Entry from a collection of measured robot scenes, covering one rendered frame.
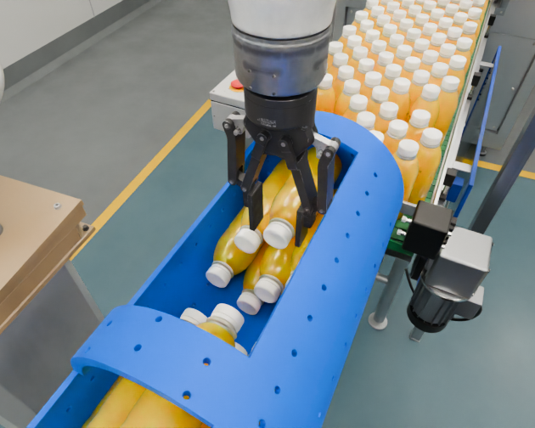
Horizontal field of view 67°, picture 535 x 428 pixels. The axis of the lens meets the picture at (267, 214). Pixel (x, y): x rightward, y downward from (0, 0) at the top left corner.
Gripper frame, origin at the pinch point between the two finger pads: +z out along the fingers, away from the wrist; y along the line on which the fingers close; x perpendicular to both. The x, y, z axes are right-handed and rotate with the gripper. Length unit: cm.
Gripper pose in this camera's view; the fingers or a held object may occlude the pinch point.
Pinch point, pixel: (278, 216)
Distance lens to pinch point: 55.3
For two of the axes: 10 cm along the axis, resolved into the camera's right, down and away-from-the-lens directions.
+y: 9.0, 3.1, -3.0
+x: 4.3, -6.6, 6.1
